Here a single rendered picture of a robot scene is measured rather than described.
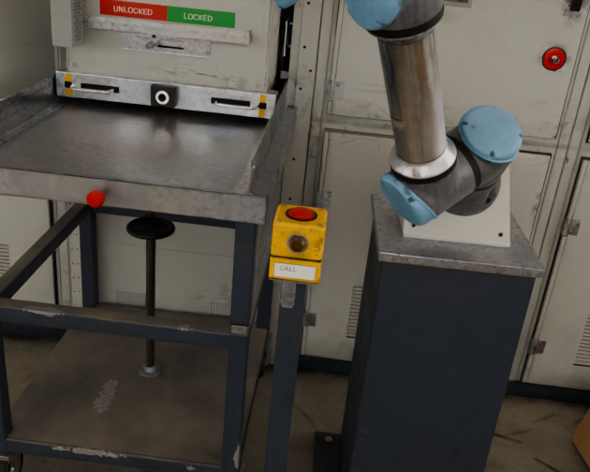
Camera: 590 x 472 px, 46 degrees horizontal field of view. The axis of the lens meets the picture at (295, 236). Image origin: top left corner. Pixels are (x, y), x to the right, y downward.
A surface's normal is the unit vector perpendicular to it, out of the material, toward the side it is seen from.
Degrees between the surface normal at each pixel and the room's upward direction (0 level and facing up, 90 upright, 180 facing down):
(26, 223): 90
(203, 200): 90
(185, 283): 90
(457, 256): 0
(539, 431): 0
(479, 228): 45
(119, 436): 0
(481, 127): 40
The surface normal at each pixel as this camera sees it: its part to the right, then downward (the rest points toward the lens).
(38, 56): 0.89, 0.26
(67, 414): 0.09, -0.90
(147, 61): -0.08, 0.41
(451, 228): 0.02, -0.35
